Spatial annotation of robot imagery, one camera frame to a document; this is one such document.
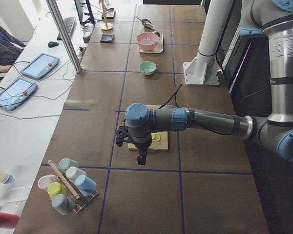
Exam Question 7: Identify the black keyboard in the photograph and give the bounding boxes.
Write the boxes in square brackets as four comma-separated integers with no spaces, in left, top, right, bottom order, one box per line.
[63,17,76,37]

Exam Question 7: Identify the mint green cup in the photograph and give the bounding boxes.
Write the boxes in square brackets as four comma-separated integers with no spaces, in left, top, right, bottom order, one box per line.
[58,158,79,173]

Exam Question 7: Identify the yellow cup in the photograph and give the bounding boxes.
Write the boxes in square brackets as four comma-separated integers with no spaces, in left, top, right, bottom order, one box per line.
[47,182,68,199]

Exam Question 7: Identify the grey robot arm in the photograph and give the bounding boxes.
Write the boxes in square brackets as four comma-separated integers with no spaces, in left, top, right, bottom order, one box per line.
[116,0,293,165]

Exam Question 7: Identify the wooden rack handle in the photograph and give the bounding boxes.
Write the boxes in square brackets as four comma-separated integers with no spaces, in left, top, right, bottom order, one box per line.
[47,160,81,200]

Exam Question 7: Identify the pink cup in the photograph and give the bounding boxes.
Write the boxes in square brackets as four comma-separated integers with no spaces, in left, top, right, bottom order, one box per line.
[37,174,58,190]

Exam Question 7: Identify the black monitor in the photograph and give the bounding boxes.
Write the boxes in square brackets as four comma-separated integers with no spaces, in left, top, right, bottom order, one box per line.
[74,0,96,26]

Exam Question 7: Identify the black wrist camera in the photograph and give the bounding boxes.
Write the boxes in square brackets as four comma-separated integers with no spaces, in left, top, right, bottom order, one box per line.
[115,119,131,147]

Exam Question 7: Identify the grey cup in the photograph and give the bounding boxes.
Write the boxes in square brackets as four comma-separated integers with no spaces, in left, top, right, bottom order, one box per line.
[51,194,75,215]

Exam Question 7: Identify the seated person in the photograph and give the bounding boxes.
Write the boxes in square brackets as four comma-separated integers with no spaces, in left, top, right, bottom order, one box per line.
[0,26,26,73]

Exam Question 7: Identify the black box on table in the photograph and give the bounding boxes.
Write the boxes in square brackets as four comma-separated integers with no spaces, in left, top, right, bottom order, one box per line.
[105,8,116,20]

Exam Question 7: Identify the red bottle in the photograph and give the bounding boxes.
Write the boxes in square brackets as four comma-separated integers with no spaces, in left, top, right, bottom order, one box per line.
[0,212,20,229]

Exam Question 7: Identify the cream plastic tray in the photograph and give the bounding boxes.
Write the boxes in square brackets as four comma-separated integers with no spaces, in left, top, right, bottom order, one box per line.
[138,34,163,54]

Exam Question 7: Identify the mint green bowl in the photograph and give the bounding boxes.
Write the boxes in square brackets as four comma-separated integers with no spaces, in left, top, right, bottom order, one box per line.
[139,61,157,76]

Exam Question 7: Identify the black computer mouse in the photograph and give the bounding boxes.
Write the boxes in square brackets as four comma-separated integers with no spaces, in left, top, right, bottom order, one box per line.
[48,41,59,48]

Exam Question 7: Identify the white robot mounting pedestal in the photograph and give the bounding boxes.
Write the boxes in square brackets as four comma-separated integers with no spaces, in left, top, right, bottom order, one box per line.
[183,0,233,85]

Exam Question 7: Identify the near blue teach pendant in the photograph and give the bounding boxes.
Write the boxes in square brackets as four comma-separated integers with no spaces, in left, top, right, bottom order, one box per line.
[0,77,38,111]

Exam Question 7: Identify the light blue cup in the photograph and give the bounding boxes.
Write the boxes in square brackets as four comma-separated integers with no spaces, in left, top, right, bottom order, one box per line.
[74,175,97,196]

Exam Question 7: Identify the folded grey cloth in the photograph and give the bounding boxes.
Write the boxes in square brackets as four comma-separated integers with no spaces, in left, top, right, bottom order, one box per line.
[100,33,115,43]

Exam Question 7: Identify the paper cup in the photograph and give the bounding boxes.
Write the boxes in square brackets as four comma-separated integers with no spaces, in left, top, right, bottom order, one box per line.
[0,170,14,184]

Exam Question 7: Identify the wooden stand with round base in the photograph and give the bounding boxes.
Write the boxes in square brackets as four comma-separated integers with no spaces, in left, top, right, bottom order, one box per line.
[100,0,113,32]

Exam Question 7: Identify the lemon slice upper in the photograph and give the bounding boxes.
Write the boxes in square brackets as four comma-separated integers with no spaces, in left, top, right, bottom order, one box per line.
[151,133,161,142]

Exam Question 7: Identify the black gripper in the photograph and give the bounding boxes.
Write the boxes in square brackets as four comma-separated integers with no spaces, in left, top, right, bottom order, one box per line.
[130,133,152,165]

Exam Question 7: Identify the far blue teach pendant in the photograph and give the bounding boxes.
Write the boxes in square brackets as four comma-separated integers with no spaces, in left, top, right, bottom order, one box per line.
[20,53,60,80]

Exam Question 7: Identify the clear ice cubes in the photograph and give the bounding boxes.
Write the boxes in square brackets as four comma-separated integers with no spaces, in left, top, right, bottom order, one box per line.
[138,37,158,45]

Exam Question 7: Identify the white wire cup rack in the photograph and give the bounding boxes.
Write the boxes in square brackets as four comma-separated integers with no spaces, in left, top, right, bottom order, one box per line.
[60,175,99,214]

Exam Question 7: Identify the white cup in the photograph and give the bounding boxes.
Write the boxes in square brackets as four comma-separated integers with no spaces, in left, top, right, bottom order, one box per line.
[65,166,86,183]

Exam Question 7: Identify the blue teach pendant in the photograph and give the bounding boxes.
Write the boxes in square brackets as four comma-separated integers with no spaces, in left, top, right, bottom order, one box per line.
[20,53,60,80]
[0,77,38,111]

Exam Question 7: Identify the bamboo cutting board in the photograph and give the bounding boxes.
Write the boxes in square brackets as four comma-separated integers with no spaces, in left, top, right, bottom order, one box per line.
[127,105,168,154]

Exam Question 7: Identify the steel ice scoop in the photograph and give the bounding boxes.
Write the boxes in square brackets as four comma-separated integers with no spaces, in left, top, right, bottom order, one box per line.
[135,16,155,30]

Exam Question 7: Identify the pink bowl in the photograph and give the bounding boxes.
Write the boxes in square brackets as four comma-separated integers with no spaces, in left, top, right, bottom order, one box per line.
[136,32,159,51]

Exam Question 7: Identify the aluminium frame post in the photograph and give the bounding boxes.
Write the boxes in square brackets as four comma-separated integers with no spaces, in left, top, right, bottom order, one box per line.
[46,0,83,74]

